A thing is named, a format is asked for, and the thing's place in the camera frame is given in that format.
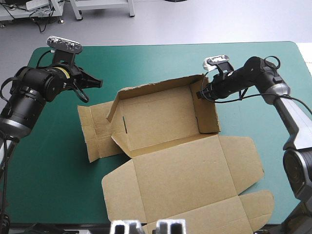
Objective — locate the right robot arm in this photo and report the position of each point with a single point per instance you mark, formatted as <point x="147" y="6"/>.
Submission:
<point x="290" y="117"/>

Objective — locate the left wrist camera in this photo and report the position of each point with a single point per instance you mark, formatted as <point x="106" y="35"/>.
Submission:
<point x="64" y="44"/>

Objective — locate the white metal frame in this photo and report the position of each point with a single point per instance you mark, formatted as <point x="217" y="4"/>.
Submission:
<point x="104" y="6"/>

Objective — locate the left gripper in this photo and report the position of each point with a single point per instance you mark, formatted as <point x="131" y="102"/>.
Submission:
<point x="76" y="76"/>

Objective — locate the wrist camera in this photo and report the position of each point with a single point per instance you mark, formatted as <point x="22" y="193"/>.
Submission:
<point x="64" y="44"/>
<point x="215" y="61"/>

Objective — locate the grey metal rack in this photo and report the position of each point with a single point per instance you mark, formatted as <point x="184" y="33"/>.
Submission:
<point x="26" y="12"/>

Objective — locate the white power strip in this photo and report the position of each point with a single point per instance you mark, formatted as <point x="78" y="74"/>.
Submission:
<point x="37" y="5"/>

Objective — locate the brown cardboard box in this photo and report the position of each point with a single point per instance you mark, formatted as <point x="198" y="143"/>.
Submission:
<point x="175" y="156"/>

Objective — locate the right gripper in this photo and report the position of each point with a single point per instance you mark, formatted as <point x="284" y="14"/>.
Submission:
<point x="220" y="85"/>

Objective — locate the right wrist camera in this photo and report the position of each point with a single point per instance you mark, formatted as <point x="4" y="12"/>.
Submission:
<point x="215" y="61"/>

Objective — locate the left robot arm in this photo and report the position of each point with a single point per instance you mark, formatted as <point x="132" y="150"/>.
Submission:
<point x="29" y="97"/>

